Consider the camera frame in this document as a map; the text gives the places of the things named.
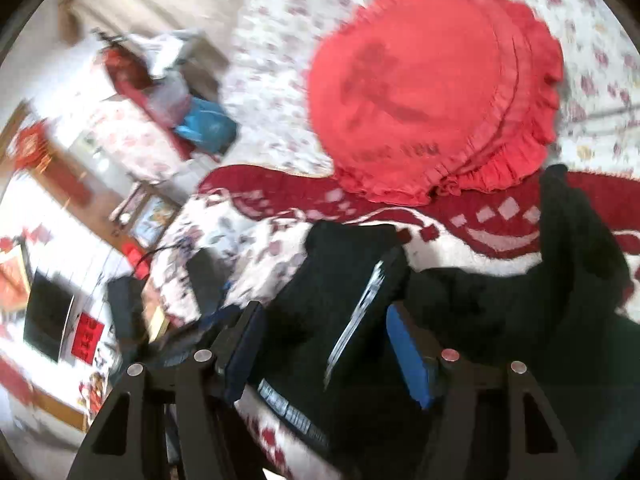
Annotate red heart-shaped ruffled pillow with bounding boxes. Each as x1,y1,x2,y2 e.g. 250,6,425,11
306,0,566,207

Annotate black cable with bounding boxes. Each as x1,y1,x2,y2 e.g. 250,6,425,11
132,241,188,281

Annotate black power box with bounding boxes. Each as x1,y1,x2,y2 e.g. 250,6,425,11
187,247,227,318

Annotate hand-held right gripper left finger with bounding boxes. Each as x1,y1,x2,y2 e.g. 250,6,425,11
67,301,268,480

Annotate red and white patterned blanket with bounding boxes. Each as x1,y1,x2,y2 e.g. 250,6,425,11
150,165,640,480

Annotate framed picture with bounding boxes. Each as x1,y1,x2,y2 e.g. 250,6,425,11
132,195,178,248

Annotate black television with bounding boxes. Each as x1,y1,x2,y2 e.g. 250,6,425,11
24,269,76,363

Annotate white plastic bag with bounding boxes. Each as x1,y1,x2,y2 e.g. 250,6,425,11
127,30,201,76

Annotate black pants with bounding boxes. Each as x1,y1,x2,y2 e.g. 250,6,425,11
240,164,640,480

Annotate clear plastic bag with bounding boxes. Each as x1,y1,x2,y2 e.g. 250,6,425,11
147,72,193,126

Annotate white floral quilt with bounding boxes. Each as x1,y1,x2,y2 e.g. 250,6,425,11
220,0,640,181

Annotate pink floral bedding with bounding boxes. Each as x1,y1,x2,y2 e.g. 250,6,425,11
82,97,188,181

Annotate red box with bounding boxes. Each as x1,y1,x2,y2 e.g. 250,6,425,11
122,242,151,281

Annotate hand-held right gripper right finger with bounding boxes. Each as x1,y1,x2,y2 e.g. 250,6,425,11
386,304,583,480

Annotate blue plastic bag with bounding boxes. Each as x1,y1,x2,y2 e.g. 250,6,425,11
175,97,237,156

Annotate red cloth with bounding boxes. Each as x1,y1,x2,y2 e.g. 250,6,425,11
102,45,196,161

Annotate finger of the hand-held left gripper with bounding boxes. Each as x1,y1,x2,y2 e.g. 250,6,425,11
197,306,246,333

